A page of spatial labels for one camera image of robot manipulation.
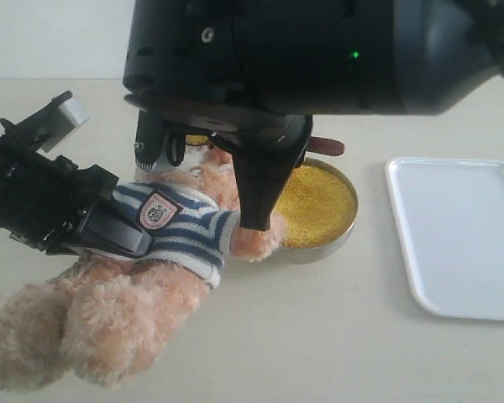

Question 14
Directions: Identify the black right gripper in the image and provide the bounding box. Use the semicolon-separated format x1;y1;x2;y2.
123;1;397;231

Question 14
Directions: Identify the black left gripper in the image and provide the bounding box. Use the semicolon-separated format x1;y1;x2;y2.
0;136;154;258

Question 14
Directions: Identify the dark wooden spoon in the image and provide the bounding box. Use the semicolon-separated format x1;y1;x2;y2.
307;136;345;157

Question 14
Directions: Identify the tan teddy bear striped shirt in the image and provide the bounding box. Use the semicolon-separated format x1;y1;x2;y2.
0;148;287;393

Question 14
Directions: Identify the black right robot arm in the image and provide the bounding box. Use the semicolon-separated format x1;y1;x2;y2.
123;0;504;231

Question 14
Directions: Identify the yellow millet grain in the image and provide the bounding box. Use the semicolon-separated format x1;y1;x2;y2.
276;165;357;249

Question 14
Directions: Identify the steel bowl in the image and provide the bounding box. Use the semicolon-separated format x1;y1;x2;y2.
273;157;359;264

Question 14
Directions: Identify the white plastic tray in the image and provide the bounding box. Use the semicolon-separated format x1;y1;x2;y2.
385;156;504;322

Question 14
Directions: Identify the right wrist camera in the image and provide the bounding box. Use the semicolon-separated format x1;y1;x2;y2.
134;110;186;172

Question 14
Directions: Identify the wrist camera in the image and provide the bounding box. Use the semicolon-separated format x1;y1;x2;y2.
0;91;89;153
134;110;186;172

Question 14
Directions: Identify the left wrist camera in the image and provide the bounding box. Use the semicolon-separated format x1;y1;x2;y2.
0;91;89;153

